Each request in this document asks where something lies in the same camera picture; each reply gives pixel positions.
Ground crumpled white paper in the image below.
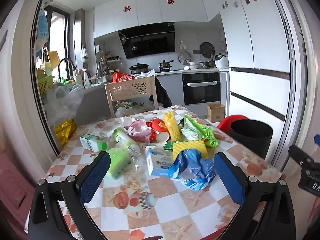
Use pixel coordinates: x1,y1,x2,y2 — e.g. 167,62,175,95
100,116,136,137

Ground white refrigerator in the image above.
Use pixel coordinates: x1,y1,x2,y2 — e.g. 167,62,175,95
203,0,290,161

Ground gold foil bag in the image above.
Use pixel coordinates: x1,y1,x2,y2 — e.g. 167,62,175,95
54,119,77,147

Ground blue white carton box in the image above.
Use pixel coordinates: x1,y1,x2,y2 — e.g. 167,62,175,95
145,146,173,177

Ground beige plastic chair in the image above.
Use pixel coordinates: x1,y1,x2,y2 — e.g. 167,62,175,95
104,75,158,118

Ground black trash bin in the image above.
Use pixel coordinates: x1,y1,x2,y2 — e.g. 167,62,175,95
229,119,273,159

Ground red plastic basket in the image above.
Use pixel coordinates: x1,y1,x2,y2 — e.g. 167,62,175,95
112,72,135,82

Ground black range hood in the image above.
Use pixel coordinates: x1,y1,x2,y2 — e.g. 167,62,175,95
118,22,176,59

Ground pink plastic bag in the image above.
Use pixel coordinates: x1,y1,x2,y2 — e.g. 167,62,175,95
127,120,152,142

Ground black kitchen faucet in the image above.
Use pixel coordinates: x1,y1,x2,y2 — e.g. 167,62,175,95
57,57,77,83

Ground green snack bag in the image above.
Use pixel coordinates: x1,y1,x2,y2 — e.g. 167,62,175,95
181,115,219,148

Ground white rice cooker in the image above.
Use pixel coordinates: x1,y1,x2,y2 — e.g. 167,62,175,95
215,54,229,68

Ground green plastic basket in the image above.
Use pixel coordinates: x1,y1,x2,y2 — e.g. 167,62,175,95
38,76,54,96

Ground red plastic stool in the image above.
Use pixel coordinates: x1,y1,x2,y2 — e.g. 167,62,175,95
217,115,248,134

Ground cardboard box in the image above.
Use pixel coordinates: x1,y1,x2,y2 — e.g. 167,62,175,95
207,103,225,123

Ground black wok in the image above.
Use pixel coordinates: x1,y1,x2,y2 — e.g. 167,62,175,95
129,63,149,75

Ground green cap milk bottle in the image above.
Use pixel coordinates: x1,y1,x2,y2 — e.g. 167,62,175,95
79,134,107,153

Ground checkered tablecloth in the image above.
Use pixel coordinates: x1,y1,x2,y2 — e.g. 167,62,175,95
46,106,281,239

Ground black jacket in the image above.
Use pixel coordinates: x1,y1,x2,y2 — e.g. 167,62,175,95
154,77,172,109

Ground yellow plastic cup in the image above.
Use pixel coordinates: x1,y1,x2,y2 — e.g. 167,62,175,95
48,51,60,69

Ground blue plastic bag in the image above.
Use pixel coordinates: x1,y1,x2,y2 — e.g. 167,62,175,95
168,149,216,191

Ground black built-in oven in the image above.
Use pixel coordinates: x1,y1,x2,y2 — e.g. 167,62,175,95
182,73,221,105

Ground steel cooking pot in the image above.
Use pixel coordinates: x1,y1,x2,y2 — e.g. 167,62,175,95
159,60,173,72

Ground yellow corrugated sponge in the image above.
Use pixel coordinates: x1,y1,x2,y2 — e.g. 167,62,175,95
163,111,181,141

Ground clear plastic bag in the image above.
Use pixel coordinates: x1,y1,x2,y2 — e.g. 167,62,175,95
44,85,85,126

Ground vegetables in plastic bag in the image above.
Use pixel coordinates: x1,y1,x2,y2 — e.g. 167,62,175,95
115,101,145,118

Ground red paper cup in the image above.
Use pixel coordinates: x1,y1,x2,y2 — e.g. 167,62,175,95
146,119,170,142

